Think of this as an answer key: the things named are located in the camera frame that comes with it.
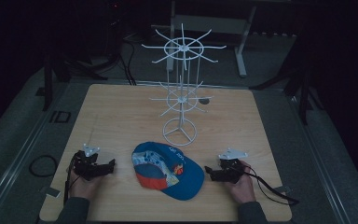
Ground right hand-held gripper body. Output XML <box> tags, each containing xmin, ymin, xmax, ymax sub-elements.
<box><xmin>214</xmin><ymin>147</ymin><xmax>249</xmax><ymax>185</ymax></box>

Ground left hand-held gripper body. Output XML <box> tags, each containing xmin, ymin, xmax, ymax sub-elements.
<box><xmin>72</xmin><ymin>143</ymin><xmax>106</xmax><ymax>182</ymax></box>

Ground blue and orange cap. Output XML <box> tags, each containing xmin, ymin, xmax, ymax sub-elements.
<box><xmin>131</xmin><ymin>141</ymin><xmax>206</xmax><ymax>202</ymax></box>

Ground white wire display rack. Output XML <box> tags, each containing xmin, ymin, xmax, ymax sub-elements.
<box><xmin>141</xmin><ymin>22</ymin><xmax>227</xmax><ymax>147</ymax></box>

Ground person's right hand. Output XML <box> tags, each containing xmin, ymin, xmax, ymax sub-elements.
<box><xmin>224</xmin><ymin>160</ymin><xmax>257</xmax><ymax>205</ymax></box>

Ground person's left hand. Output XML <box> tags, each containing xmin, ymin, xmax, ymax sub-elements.
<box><xmin>65</xmin><ymin>167</ymin><xmax>104</xmax><ymax>201</ymax></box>

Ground black metal stand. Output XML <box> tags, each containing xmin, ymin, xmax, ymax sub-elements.
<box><xmin>41</xmin><ymin>53</ymin><xmax>109</xmax><ymax>112</ymax></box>
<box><xmin>249</xmin><ymin>60</ymin><xmax>325</xmax><ymax>126</ymax></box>

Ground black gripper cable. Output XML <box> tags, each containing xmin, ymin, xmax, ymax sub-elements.
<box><xmin>244</xmin><ymin>165</ymin><xmax>300</xmax><ymax>206</ymax></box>
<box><xmin>62</xmin><ymin>157</ymin><xmax>76</xmax><ymax>205</ymax></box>

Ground black cable loop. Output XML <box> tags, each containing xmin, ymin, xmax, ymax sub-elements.
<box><xmin>28</xmin><ymin>154</ymin><xmax>60</xmax><ymax>178</ymax></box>

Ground black floor cables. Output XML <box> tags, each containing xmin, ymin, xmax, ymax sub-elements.
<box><xmin>117</xmin><ymin>34</ymin><xmax>138</xmax><ymax>87</ymax></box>

